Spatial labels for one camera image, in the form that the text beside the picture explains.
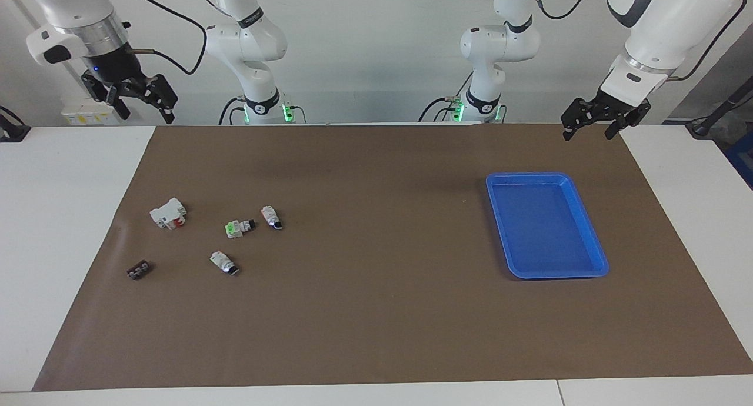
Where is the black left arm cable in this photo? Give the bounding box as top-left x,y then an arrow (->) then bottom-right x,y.
532,0 -> 748,82

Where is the black base cable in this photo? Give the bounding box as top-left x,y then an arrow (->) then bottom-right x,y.
419,71 -> 474,122
219,96 -> 248,125

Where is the green white push-button switch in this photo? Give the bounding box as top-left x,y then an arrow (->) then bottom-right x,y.
225,219 -> 257,239

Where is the white red circuit breaker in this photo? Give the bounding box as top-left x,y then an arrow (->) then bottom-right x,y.
149,198 -> 188,231

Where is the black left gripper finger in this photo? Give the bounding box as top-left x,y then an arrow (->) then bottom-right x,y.
561,98 -> 601,142
605,103 -> 652,140

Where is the white black switch component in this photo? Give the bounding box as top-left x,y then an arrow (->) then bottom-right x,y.
209,251 -> 240,276

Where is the brown table mat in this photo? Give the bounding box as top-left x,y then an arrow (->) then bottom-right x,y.
32,124 -> 753,392

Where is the blue plastic tray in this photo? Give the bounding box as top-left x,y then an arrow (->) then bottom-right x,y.
485,172 -> 610,280

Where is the blue crate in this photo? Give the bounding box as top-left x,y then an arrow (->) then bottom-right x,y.
725,132 -> 753,189

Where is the black table clamp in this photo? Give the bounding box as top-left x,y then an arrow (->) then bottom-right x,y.
0,106 -> 31,143

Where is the white power strip box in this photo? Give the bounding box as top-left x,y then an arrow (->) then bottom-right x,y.
62,97 -> 127,126

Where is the black left base cable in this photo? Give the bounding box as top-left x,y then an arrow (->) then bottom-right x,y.
419,71 -> 474,122

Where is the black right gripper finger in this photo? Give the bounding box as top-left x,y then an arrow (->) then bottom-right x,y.
132,75 -> 179,125
81,71 -> 131,121

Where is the black right base cable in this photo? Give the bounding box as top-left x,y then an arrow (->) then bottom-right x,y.
219,96 -> 248,125

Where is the black stand pole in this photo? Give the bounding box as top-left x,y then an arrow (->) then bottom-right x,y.
685,76 -> 753,139

